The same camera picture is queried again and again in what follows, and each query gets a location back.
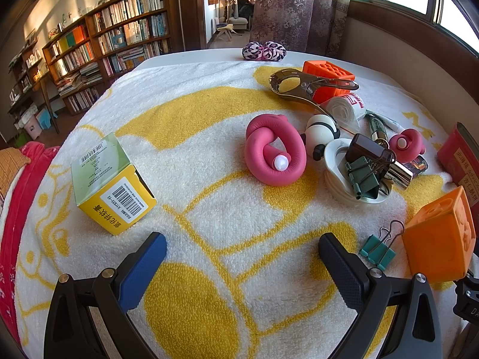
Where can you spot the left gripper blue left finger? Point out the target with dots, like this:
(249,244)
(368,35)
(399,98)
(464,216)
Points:
(138,269)

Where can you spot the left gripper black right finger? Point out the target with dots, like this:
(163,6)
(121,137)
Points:
(347,271)

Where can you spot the teal binder clip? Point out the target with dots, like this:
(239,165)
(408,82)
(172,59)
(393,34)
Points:
(378,249)

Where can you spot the orange duck rubber cube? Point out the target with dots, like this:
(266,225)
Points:
(440,239)

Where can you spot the dark green binder clip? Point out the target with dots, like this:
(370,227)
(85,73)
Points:
(363,180)

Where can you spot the white round lid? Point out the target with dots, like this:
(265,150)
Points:
(336,177)

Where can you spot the green yellow medicine box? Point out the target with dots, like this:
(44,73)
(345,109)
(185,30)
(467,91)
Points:
(108,187)

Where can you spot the brown gold perfume bottle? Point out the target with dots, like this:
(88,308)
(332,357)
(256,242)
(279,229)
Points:
(382,160)

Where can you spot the clear black lighter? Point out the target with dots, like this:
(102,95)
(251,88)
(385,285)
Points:
(417,166)

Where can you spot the small pink foam curler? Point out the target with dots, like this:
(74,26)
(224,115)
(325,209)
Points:
(407,145)

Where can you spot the large pink foam curler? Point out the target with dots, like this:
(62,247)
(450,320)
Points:
(274,151)

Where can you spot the green gold tube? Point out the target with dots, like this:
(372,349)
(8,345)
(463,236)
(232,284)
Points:
(377,130)

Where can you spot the panda figurine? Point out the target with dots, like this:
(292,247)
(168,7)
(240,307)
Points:
(320,130)

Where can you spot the large metal clamp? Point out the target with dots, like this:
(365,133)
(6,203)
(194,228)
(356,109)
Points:
(307,86)

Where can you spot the red tin box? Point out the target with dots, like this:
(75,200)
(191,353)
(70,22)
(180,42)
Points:
(459,156)

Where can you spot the white yellow towel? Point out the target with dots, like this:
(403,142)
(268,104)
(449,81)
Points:
(242,277)

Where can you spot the white green ointment tube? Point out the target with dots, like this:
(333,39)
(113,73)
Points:
(388,122)

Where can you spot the red blanket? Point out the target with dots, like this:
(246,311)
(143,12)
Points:
(14,211)

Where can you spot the white red roll package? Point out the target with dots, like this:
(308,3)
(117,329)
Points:
(347,110)

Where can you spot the orange woven cushion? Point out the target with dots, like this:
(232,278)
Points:
(12,161)

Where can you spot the orange studded rubber cube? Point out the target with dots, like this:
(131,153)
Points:
(325,69)

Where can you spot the pink storage bin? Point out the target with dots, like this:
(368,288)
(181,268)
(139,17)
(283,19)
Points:
(33,128)

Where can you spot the pink leopard scrunchie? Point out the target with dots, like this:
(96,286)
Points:
(268,51)

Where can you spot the small wooden shelf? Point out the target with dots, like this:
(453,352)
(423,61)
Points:
(31,75)

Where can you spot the wooden bookshelf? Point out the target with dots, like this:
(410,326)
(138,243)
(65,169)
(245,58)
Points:
(107,43)

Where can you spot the purple patterned curtain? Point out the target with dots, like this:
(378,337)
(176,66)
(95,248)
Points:
(309,26)

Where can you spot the wooden stool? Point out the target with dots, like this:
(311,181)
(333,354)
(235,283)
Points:
(226,31)

